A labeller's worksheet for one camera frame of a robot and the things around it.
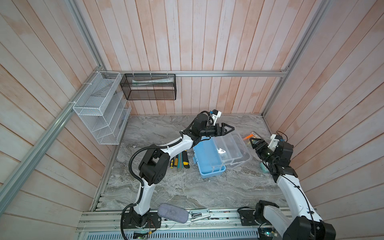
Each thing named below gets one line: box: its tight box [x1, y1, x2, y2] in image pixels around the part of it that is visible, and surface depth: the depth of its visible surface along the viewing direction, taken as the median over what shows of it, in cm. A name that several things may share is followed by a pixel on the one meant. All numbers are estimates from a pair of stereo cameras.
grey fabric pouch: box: [157, 203, 189, 224], surface depth 74 cm
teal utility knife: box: [177, 151, 184, 172], surface depth 95 cm
